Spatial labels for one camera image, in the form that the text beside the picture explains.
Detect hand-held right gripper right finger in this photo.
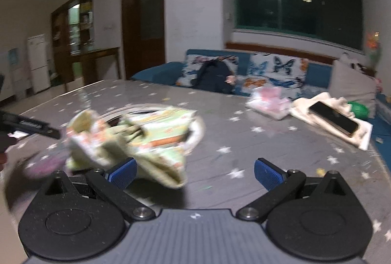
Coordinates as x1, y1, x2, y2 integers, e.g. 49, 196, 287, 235
236, 158, 357, 221

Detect small butterfly print cushion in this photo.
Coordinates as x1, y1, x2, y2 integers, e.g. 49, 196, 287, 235
177, 54, 239, 90

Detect blue sofa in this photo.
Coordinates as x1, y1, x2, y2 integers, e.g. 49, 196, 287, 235
131, 41, 391, 145

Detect water dispenser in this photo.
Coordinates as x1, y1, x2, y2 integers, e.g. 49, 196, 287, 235
7, 48, 27, 100

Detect dark wooden side table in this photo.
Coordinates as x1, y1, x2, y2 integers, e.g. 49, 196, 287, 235
65, 47, 121, 88

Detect artificial flowers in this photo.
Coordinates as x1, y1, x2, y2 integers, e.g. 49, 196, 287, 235
364, 31, 383, 69

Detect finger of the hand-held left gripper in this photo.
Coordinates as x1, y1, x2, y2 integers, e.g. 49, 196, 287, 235
0, 111, 62, 140

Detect grey pillow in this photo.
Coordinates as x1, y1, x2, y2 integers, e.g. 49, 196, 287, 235
328, 60, 379, 118

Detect grey star tablecloth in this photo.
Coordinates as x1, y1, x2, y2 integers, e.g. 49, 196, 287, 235
0, 79, 391, 264

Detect large butterfly print cushion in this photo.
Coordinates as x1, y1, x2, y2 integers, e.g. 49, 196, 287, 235
235, 51, 310, 100

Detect white refrigerator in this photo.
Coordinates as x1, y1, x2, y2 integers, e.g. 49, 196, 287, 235
26, 34, 51, 95

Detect colourful patterned child's jacket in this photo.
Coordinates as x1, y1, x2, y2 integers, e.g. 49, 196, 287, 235
65, 103, 204, 190

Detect wooden display cabinet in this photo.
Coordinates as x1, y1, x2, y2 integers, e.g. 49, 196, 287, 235
50, 0, 94, 85

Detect dark wooden door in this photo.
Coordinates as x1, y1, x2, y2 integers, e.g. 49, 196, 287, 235
122, 0, 167, 80

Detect black smartphone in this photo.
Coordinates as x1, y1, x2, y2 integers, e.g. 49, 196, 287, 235
308, 101, 360, 138

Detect black backpack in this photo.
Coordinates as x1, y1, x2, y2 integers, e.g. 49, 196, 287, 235
194, 60, 235, 94

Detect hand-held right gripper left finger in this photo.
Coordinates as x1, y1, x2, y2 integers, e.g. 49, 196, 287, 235
36, 158, 157, 221

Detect green round object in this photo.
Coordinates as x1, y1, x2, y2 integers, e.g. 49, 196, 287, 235
347, 101, 371, 119

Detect large dark window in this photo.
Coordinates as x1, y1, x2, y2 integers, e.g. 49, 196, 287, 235
233, 0, 365, 51

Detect cream cloth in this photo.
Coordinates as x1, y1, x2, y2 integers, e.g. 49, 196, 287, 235
290, 92, 374, 151

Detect pink tissue packet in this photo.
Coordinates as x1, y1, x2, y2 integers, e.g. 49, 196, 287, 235
246, 87, 293, 120

